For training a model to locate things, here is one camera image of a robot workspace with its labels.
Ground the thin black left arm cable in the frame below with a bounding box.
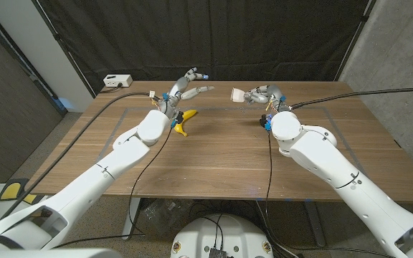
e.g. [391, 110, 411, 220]
[127, 127, 174, 238]

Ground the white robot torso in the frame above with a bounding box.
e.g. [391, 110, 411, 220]
[170, 214, 275, 258]

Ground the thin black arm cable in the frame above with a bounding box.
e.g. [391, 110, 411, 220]
[262, 130, 398, 258]
[127, 127, 174, 238]

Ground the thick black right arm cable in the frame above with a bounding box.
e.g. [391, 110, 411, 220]
[289, 86, 413, 110]

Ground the black backdrop stand pole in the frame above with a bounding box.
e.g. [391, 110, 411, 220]
[333, 0, 377, 82]
[30, 0, 97, 99]

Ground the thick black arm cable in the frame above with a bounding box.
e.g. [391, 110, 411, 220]
[0, 91, 154, 220]
[289, 86, 413, 110]

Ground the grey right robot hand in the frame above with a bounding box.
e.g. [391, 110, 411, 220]
[244, 85, 290, 113]

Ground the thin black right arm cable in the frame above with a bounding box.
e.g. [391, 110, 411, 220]
[262, 130, 398, 258]

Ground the black cloth backdrop curtain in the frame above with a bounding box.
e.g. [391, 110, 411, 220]
[36, 0, 376, 97]

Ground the small clear plastic cup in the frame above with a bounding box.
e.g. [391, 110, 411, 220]
[230, 87, 246, 104]

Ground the yellow and black floor object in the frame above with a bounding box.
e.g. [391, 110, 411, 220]
[0, 178, 38, 206]

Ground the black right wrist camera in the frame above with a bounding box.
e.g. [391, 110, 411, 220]
[259, 113, 273, 132]

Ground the grey table leg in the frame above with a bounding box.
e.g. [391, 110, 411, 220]
[121, 197, 143, 241]
[303, 201, 328, 248]

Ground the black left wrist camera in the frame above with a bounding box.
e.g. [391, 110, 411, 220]
[171, 110, 185, 128]

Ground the dark brown door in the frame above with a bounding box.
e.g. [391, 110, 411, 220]
[0, 6, 68, 189]

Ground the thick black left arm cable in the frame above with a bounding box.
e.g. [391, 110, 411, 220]
[0, 91, 154, 220]

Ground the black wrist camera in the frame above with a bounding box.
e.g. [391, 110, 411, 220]
[259, 113, 273, 132]
[171, 110, 185, 128]

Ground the clear plastic bag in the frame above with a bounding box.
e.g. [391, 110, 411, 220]
[143, 199, 190, 231]

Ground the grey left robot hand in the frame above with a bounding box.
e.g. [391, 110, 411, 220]
[158, 67, 215, 119]

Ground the white power outlet box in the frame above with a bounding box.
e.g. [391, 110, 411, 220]
[103, 74, 133, 88]

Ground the yellow banana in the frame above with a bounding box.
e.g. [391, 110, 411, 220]
[174, 109, 198, 138]

